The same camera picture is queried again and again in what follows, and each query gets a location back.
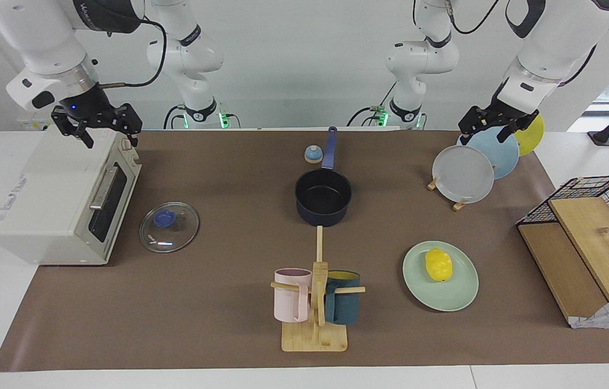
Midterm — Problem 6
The glass lid with blue knob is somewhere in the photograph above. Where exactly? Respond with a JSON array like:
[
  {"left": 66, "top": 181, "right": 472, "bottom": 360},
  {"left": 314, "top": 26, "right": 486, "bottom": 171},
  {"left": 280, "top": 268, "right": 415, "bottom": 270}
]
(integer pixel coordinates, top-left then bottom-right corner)
[{"left": 139, "top": 202, "right": 200, "bottom": 253}]

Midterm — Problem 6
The light blue plate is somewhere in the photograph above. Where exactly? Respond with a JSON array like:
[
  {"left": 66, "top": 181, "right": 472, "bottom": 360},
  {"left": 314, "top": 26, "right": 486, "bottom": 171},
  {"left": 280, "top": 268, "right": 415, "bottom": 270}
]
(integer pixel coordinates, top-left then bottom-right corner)
[{"left": 457, "top": 126, "right": 520, "bottom": 180}]

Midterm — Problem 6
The yellow plate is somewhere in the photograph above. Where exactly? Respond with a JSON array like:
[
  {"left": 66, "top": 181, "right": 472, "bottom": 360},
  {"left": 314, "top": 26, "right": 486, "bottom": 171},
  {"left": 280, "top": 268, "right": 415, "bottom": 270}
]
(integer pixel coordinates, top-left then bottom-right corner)
[{"left": 514, "top": 112, "right": 545, "bottom": 157}]

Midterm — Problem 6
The grey plate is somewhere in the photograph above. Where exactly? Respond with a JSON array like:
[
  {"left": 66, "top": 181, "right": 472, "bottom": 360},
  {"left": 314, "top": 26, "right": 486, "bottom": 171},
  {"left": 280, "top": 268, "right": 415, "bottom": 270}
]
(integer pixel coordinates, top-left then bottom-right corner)
[{"left": 432, "top": 145, "right": 495, "bottom": 204}]

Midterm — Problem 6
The wooden plate rack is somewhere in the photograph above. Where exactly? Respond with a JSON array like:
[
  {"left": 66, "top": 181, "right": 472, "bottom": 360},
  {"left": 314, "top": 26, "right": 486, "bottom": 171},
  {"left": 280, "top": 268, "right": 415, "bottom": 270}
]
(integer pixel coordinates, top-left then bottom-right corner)
[{"left": 427, "top": 176, "right": 467, "bottom": 212}]

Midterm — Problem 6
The pale green plate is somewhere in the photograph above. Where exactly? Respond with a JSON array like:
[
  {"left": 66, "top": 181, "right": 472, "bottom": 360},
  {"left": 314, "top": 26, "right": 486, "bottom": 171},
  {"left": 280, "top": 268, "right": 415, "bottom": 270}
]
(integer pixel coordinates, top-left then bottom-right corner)
[{"left": 403, "top": 240, "right": 479, "bottom": 312}]

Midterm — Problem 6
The white power strip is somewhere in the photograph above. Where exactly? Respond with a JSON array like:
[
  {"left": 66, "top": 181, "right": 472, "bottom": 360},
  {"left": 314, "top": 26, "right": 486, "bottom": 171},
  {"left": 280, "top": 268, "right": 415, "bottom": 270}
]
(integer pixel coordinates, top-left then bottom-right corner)
[{"left": 17, "top": 111, "right": 62, "bottom": 131}]

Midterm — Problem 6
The white toaster oven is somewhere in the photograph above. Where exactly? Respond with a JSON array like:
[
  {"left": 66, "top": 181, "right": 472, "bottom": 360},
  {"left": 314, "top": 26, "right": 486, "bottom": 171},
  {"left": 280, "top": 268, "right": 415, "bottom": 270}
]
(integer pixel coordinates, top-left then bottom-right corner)
[{"left": 0, "top": 125, "right": 143, "bottom": 266}]

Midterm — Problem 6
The light wooden cutting board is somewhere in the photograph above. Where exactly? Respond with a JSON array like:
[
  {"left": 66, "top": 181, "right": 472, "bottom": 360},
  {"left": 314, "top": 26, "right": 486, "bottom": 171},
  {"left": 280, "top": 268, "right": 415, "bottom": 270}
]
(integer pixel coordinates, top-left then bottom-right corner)
[{"left": 547, "top": 197, "right": 609, "bottom": 302}]

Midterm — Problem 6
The brown wooden board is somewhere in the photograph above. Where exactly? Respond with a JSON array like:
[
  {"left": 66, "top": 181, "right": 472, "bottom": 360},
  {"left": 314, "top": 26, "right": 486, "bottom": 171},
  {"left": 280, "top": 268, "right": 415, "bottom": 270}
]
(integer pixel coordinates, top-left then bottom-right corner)
[{"left": 518, "top": 223, "right": 607, "bottom": 324}]

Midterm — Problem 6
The dark blue saucepan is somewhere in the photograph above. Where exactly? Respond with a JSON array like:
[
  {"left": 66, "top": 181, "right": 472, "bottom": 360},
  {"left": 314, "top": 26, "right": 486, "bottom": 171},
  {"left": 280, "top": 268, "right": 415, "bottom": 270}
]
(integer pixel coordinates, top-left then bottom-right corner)
[{"left": 295, "top": 126, "right": 352, "bottom": 227}]

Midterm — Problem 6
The brown table mat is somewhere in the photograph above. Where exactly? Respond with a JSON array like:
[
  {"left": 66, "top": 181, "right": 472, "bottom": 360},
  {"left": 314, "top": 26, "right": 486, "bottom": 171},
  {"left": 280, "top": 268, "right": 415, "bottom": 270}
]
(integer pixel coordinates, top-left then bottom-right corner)
[{"left": 0, "top": 130, "right": 609, "bottom": 372}]

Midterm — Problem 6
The teal mug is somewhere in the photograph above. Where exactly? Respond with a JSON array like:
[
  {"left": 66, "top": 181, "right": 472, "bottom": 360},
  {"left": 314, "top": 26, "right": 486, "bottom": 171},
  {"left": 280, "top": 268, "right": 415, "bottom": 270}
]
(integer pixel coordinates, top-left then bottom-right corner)
[{"left": 324, "top": 270, "right": 361, "bottom": 325}]

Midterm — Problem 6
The pink mug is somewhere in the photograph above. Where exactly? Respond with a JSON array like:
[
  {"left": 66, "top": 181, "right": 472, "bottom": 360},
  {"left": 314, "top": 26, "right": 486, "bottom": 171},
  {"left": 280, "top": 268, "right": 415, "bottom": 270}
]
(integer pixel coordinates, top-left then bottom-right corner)
[{"left": 274, "top": 268, "right": 313, "bottom": 324}]

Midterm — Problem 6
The wooden mug rack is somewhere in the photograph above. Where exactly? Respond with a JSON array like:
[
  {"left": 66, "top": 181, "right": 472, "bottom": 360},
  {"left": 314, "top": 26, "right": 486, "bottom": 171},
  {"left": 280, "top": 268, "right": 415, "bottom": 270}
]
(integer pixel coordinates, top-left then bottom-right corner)
[{"left": 270, "top": 226, "right": 366, "bottom": 353}]

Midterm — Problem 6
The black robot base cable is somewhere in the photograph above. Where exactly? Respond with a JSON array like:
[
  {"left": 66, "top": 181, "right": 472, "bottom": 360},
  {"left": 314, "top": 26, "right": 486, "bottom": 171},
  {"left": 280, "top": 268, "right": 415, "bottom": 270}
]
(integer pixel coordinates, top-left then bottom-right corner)
[
  {"left": 346, "top": 106, "right": 378, "bottom": 128},
  {"left": 163, "top": 104, "right": 186, "bottom": 130}
]

